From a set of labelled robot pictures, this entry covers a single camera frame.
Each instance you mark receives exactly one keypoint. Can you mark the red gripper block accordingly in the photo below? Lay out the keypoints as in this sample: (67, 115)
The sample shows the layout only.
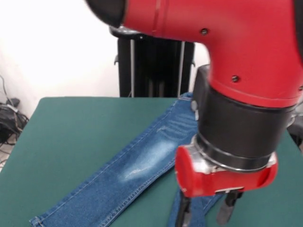
(189, 175)

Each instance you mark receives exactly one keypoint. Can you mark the blue denim jeans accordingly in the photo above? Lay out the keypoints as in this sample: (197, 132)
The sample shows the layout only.
(132, 170)

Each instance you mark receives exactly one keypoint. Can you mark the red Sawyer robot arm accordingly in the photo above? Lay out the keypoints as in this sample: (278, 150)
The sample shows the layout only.
(236, 47)

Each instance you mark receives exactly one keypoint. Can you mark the dark green table cloth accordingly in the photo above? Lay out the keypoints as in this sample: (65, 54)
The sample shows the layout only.
(71, 130)

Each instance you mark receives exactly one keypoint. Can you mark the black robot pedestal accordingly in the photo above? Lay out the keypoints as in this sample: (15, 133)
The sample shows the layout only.
(154, 71)

